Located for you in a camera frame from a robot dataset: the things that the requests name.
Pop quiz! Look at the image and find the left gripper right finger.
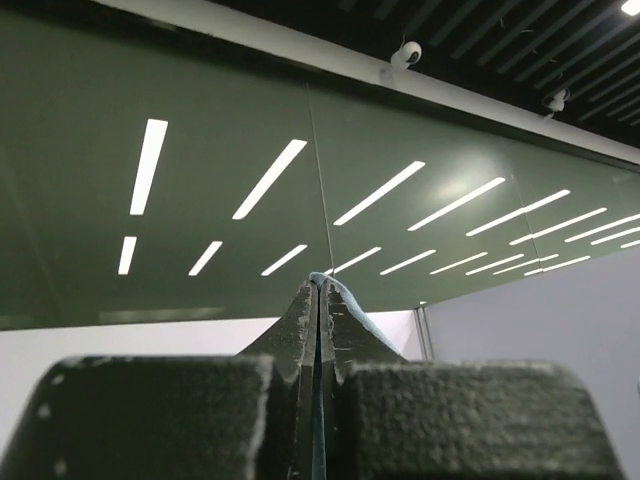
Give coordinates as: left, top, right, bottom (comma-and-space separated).
319, 279, 626, 480

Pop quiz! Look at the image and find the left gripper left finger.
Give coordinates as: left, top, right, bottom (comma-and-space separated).
1, 281, 318, 479

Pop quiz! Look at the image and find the grey-blue t shirt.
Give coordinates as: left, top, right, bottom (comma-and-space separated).
309, 272, 406, 479

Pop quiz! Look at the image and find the white dome security camera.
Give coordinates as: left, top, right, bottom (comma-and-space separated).
390, 41, 423, 70

